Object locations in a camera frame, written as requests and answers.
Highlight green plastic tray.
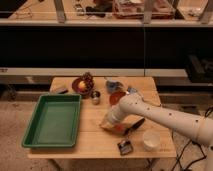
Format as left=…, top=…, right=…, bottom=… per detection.
left=22, top=94, right=81, bottom=148

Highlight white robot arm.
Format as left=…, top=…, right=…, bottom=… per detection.
left=101, top=93, right=213, bottom=147

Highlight blue grey crumpled cloth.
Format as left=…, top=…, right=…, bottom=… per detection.
left=106, top=80, right=123, bottom=94

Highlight grey sponge block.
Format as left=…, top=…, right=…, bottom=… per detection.
left=51, top=86, right=68, bottom=94

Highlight black cables on floor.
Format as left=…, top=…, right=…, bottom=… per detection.
left=168, top=106, right=213, bottom=171

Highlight orange red pepper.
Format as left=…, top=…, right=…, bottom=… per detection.
left=100, top=123, right=127, bottom=135

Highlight small metal cup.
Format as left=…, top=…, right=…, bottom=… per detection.
left=91, top=91, right=101, bottom=105

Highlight orange red bowl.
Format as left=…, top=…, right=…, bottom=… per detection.
left=109, top=91, right=126, bottom=105

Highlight wooden table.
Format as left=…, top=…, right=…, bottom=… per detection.
left=28, top=77, right=176, bottom=166

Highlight yellow fruit in bowl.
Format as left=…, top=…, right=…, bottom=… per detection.
left=78, top=81, right=86, bottom=91

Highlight dark red bowl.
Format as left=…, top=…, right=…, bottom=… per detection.
left=72, top=78, right=94, bottom=96

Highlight white paper cup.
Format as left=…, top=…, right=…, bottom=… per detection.
left=142, top=130, right=160, bottom=151

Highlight black box on shelf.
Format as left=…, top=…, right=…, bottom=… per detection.
left=186, top=55, right=213, bottom=83

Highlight brown pine cone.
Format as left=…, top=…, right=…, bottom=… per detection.
left=82, top=72, right=94, bottom=89

